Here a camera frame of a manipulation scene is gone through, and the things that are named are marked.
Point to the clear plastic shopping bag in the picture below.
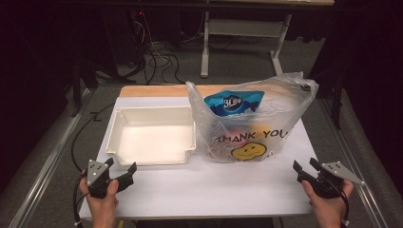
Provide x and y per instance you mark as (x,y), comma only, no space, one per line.
(206,126)

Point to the black metal stand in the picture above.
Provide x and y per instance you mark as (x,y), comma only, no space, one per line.
(76,88)
(337,104)

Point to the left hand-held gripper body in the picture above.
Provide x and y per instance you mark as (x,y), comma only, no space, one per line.
(96,183)

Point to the person's right hand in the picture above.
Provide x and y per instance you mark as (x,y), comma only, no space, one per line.
(329,207)

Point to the person's left hand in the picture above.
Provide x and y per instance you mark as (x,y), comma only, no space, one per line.
(101,204)

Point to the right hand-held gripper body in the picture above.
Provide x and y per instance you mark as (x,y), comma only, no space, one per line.
(329,186)

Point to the white table cover board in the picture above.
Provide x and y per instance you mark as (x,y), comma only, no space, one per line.
(206,190)

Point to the white metal desk frame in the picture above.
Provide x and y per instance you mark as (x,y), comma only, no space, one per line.
(245,28)

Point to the white plastic tray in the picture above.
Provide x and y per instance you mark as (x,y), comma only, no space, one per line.
(152,139)

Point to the blue snack pouch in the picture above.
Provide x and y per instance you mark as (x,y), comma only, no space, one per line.
(234,103)

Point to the metal floor rail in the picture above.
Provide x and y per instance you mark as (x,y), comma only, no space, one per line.
(47,164)
(339,139)

